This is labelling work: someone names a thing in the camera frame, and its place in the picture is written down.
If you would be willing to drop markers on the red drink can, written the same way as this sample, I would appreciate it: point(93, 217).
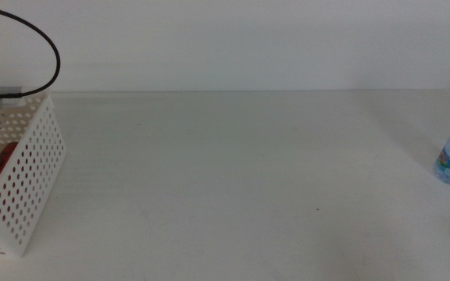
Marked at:
point(2, 160)

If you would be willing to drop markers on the white perforated plastic basket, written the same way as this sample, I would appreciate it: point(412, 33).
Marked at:
point(22, 246)

